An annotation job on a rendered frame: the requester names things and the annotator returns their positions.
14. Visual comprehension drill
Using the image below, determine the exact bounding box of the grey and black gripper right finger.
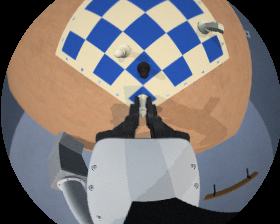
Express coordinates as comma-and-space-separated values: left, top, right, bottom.
146, 96, 190, 142

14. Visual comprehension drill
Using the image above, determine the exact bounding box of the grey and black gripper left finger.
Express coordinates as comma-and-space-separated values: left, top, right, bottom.
96, 96, 139, 142

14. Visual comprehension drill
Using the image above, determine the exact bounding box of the blue and cream chessboard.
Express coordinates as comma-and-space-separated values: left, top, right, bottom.
55, 0, 229, 107

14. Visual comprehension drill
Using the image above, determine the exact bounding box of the black pawn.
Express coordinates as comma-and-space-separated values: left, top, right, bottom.
137, 62, 150, 79

